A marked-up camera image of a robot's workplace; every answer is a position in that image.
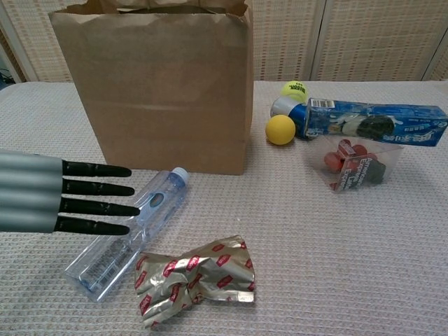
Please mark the blue silver drink can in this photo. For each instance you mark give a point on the blue silver drink can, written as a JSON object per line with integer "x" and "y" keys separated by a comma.
{"x": 287, "y": 106}

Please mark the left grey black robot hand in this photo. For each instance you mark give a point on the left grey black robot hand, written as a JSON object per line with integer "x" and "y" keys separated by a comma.
{"x": 28, "y": 192}

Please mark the white woven fringed tablecloth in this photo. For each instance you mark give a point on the white woven fringed tablecloth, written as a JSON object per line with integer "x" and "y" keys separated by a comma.
{"x": 315, "y": 245}

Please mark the woven folding screen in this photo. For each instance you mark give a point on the woven folding screen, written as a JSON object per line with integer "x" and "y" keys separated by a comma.
{"x": 350, "y": 35}

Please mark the yellow-green tennis ball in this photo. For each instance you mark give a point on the yellow-green tennis ball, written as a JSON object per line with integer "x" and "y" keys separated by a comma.
{"x": 293, "y": 90}

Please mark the clear plastic box red contents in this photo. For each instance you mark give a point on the clear plastic box red contents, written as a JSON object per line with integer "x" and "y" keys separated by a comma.
{"x": 350, "y": 164}

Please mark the yellow foam ball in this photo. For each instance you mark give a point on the yellow foam ball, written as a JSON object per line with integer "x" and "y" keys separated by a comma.
{"x": 280, "y": 129}

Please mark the brown paper bag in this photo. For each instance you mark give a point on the brown paper bag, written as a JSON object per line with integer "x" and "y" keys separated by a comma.
{"x": 164, "y": 98}

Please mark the blue cookie box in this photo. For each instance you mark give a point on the blue cookie box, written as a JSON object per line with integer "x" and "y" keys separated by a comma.
{"x": 402, "y": 122}

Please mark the silver snack wrapper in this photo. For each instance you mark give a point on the silver snack wrapper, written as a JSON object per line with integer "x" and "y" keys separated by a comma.
{"x": 196, "y": 276}

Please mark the clear plastic water bottle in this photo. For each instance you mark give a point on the clear plastic water bottle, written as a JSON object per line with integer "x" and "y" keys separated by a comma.
{"x": 105, "y": 269}

